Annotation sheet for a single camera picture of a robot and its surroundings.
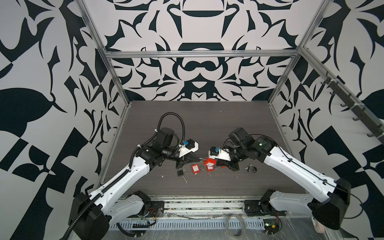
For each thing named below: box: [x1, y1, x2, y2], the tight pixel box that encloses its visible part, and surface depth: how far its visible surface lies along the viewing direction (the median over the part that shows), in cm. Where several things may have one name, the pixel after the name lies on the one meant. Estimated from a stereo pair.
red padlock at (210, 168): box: [206, 165, 215, 172], surface depth 87 cm
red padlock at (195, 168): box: [191, 164, 200, 175], surface depth 88 cm
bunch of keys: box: [245, 163, 257, 173], surface depth 87 cm
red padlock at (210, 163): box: [203, 157, 217, 170], surface depth 70 cm
